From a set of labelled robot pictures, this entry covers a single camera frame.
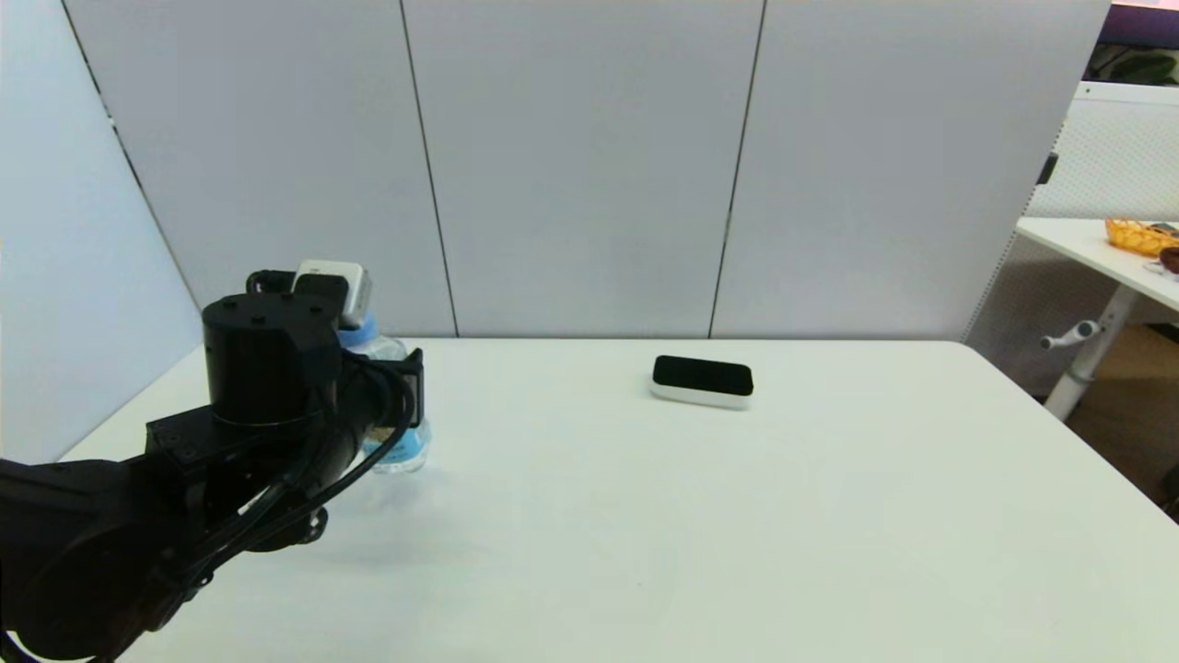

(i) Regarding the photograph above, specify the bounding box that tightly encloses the clear soda water bottle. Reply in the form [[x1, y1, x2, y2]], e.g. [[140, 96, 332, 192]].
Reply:
[[337, 313, 433, 475]]

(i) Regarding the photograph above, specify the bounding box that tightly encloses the orange wire basket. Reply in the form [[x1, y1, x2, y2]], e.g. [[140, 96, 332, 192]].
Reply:
[[1103, 219, 1179, 259]]

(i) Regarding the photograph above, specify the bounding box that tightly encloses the white perforated partition panel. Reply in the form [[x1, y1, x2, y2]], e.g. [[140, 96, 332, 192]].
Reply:
[[961, 83, 1179, 392]]

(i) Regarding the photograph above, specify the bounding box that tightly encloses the black and white eraser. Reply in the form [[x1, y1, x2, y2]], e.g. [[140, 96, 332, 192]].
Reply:
[[649, 355, 754, 411]]

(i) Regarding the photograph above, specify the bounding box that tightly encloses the grey desk crank handle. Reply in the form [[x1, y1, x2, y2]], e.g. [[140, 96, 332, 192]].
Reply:
[[1040, 321, 1103, 352]]

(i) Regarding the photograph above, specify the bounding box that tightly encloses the dark green plant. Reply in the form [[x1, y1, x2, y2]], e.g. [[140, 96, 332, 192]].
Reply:
[[1085, 51, 1179, 88]]

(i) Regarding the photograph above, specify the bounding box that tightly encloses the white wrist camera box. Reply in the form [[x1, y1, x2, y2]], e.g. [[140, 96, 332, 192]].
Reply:
[[293, 260, 373, 331]]

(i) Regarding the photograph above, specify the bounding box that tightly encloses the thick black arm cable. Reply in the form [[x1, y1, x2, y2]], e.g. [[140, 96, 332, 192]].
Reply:
[[138, 361, 418, 609]]

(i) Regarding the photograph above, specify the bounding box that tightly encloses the white side desk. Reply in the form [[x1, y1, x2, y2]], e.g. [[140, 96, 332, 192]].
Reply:
[[1014, 218, 1179, 422]]

